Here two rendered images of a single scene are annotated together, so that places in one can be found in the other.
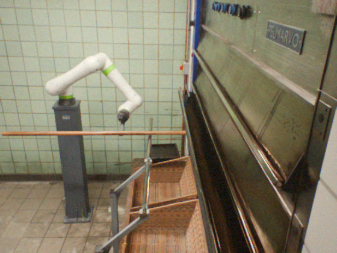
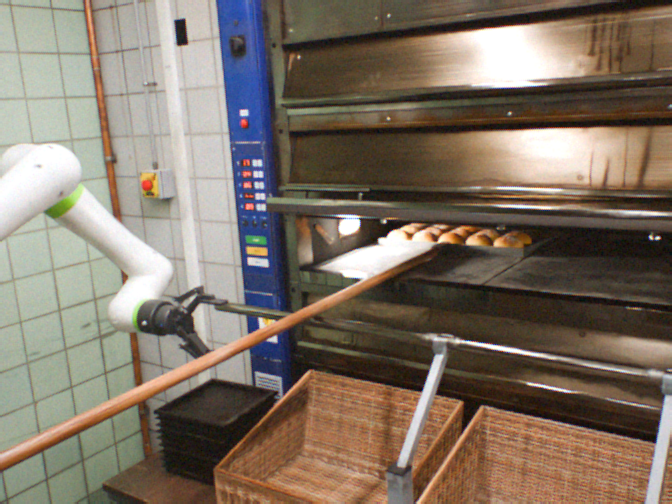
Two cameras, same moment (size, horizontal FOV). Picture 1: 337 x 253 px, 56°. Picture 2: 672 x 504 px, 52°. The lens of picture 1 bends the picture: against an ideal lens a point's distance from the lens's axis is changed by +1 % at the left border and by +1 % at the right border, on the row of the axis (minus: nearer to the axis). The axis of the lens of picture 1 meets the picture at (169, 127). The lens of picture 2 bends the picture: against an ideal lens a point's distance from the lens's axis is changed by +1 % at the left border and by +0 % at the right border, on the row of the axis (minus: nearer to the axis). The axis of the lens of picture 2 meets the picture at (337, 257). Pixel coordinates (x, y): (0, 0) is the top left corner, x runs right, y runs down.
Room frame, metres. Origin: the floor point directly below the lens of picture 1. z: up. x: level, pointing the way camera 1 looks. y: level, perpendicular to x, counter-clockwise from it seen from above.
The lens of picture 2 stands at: (0.92, 1.45, 1.71)
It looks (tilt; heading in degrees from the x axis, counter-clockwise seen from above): 13 degrees down; 308
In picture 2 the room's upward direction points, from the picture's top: 4 degrees counter-clockwise
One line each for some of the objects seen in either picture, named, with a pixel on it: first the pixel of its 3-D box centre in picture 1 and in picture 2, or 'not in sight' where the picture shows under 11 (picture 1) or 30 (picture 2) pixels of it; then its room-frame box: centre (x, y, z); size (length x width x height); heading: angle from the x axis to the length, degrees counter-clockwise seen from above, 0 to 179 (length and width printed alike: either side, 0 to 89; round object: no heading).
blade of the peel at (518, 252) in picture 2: not in sight; (467, 236); (2.07, -0.82, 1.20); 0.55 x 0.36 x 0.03; 3
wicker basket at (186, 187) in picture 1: (162, 187); (341, 458); (2.05, 0.04, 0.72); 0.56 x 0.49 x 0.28; 3
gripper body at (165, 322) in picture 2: (122, 118); (178, 321); (2.28, 0.37, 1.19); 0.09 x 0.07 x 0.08; 3
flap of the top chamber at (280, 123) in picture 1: (223, 64); (584, 47); (1.47, -0.25, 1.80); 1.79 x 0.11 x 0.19; 2
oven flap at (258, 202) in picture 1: (218, 115); (582, 159); (1.47, -0.25, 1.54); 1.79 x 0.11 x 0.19; 2
